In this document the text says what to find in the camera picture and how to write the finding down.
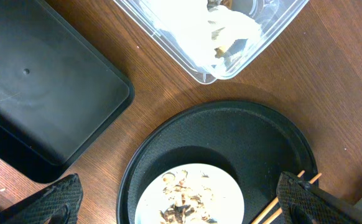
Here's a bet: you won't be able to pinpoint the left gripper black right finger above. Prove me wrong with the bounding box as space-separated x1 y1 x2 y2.
276 172 362 224

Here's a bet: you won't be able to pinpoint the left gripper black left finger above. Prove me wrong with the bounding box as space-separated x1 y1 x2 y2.
0 174 83 224

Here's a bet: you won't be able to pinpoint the white napkin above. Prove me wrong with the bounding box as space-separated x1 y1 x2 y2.
146 0 225 67

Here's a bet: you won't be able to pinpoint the clear plastic waste bin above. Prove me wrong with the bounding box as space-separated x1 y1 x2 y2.
114 0 308 84

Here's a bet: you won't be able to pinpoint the waste in clear bin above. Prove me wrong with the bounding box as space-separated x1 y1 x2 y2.
208 4 262 58

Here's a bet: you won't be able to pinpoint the left wooden chopstick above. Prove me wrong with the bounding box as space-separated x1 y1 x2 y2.
251 197 282 224

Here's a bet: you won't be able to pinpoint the wooden chopstick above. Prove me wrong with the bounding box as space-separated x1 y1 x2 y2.
251 197 282 224
263 173 322 224

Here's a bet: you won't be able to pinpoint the right wooden chopstick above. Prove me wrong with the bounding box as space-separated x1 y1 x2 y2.
263 173 322 224

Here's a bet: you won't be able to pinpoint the round black tray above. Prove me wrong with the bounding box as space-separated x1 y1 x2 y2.
116 101 317 223

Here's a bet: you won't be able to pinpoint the grey plate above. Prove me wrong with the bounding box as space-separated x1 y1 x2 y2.
134 164 244 224

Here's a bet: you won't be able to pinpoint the black rectangular bin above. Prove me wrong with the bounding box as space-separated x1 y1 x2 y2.
0 1 134 184

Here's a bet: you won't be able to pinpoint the food scraps on plate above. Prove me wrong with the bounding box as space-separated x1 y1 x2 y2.
159 170 218 224

